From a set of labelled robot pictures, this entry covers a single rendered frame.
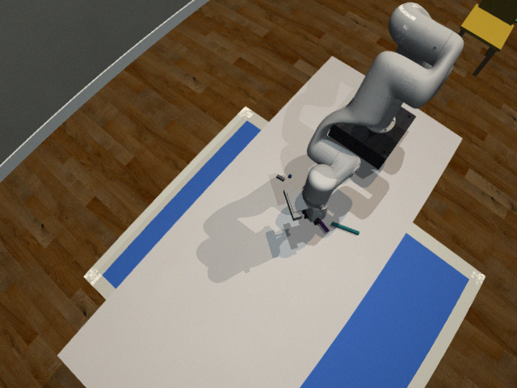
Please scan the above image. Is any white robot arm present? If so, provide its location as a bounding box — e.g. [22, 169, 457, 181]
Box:
[284, 2, 464, 221]

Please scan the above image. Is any dark purple rod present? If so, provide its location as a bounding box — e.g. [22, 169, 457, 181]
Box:
[319, 218, 329, 233]

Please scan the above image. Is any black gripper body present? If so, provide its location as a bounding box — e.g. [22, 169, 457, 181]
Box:
[305, 203, 328, 222]

